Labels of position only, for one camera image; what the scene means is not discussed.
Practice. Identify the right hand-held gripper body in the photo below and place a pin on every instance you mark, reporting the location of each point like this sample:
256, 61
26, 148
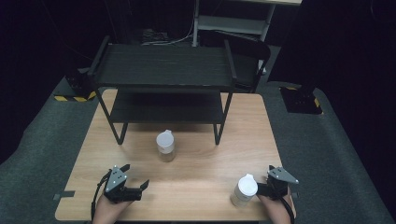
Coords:
281, 176

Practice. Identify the spice jar with brown powder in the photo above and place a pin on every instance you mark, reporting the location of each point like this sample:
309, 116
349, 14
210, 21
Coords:
165, 143

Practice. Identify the person's left hand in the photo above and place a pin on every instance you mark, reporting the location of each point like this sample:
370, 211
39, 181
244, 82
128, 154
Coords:
107, 211

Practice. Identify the grey metal stand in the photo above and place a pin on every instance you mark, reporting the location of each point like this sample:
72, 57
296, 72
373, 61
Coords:
232, 25

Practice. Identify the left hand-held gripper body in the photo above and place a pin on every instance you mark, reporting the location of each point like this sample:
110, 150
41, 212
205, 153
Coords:
115, 182

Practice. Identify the black base with striped tape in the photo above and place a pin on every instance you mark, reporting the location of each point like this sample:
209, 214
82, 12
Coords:
300, 101
79, 90

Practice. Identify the person's right hand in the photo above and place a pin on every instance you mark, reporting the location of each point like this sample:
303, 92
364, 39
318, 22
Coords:
280, 208

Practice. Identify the spice jar with pale powder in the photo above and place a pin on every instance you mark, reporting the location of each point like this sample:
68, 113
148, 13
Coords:
246, 188

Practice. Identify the black two-tier shelf rack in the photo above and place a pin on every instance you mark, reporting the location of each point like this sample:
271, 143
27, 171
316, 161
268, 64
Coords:
165, 63

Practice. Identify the grey tape strip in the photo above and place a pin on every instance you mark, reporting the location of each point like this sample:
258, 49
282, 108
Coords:
295, 195
63, 195

